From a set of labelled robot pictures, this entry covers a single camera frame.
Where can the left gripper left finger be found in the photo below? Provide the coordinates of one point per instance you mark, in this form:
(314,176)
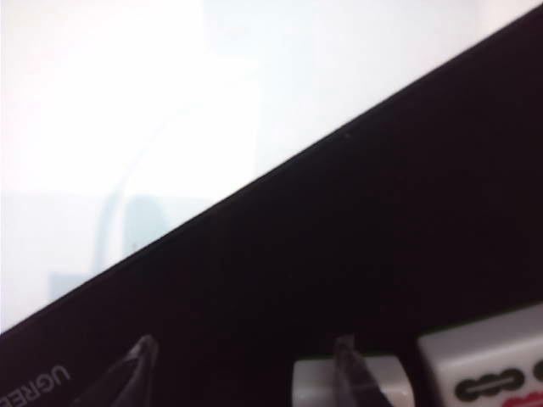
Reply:
(127,381)

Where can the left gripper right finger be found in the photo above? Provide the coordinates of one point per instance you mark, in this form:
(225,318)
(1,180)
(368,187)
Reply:
(352,381)

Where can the four-bamboo mahjong tile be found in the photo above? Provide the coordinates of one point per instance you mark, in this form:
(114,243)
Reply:
(311,383)

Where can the red green bamboo mahjong tile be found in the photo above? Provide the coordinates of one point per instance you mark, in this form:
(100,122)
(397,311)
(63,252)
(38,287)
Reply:
(475,352)

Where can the black fabric mouse mat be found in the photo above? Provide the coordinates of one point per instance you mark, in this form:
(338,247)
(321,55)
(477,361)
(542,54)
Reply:
(339,212)

